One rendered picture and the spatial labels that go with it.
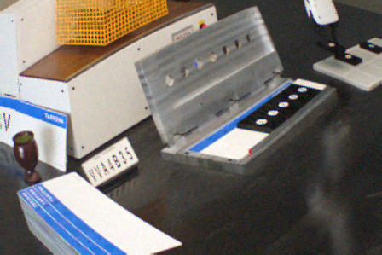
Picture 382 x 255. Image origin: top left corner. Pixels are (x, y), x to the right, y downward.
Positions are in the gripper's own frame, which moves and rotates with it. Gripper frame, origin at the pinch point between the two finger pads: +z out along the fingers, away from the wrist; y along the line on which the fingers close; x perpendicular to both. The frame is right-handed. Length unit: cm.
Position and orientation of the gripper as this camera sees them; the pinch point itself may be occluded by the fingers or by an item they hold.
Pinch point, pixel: (330, 39)
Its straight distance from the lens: 257.6
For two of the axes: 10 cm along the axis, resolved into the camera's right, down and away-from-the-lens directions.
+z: 2.4, 9.5, 2.0
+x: -5.4, -0.4, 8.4
